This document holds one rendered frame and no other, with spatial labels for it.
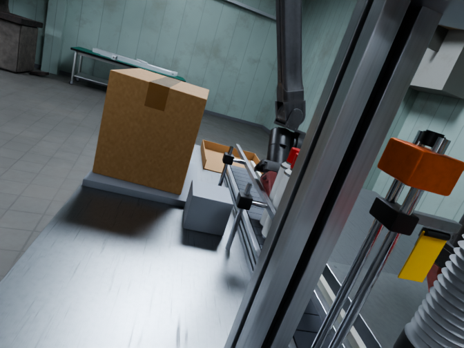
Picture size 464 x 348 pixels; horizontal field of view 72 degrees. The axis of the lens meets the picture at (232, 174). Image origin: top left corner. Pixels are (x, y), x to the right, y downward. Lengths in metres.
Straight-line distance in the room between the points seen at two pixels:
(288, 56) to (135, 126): 0.41
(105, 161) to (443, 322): 0.80
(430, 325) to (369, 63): 0.17
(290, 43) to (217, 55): 7.20
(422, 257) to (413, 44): 0.21
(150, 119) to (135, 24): 7.07
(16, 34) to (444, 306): 6.86
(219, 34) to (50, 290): 7.66
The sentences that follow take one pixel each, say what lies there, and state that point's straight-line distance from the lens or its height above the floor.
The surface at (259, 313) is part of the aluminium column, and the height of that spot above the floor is 1.01.
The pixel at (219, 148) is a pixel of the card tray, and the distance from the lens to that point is 1.50.
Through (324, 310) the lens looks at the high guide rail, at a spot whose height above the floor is 0.96.
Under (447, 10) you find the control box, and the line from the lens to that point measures 0.28.
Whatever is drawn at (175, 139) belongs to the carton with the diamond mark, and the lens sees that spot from 0.84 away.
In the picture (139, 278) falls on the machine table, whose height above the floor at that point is 0.83.
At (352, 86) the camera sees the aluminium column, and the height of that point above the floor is 1.22.
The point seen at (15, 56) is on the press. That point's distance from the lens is 6.93.
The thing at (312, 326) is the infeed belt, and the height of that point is 0.88.
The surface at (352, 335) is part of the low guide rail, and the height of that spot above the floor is 0.91.
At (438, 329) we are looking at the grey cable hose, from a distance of 0.23.
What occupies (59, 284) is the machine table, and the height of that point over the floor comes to 0.83.
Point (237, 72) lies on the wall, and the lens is 8.15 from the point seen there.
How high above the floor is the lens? 1.21
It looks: 18 degrees down
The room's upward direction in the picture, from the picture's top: 18 degrees clockwise
